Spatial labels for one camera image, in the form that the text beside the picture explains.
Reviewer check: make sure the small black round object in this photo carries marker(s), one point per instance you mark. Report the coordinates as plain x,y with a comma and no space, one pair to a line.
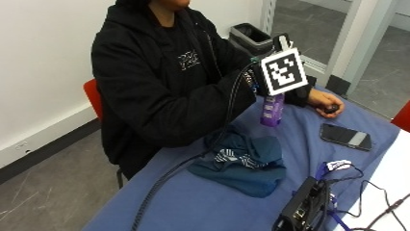
332,108

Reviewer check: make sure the purple bottle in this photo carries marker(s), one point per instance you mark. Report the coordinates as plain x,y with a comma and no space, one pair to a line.
272,110

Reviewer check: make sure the black smartphone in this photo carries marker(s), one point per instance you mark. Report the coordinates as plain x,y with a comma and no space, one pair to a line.
347,136

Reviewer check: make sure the white marker cube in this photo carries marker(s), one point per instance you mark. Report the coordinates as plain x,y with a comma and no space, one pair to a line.
284,72

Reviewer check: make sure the red chair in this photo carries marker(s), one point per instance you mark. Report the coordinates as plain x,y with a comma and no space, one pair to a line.
403,118
94,96

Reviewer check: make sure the black glove sensor module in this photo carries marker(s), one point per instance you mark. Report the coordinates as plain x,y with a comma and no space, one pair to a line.
281,41

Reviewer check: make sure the black trash bin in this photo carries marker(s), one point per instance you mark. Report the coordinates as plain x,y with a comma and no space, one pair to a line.
252,38

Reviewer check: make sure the teal striped garment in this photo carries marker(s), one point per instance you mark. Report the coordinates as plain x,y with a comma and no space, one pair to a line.
244,173

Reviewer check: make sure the person in black hoodie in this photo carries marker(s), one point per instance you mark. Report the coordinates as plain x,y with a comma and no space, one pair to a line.
146,83

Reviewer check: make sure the black electronics box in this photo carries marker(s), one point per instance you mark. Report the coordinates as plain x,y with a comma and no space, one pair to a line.
305,205

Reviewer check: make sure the blue tablecloth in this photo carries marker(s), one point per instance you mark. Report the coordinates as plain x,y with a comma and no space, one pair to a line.
206,208

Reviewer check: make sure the white glass partition frame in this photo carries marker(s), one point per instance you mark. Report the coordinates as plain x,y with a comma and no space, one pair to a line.
368,38

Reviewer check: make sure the white wall outlet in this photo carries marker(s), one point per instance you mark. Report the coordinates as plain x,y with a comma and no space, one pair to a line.
22,146

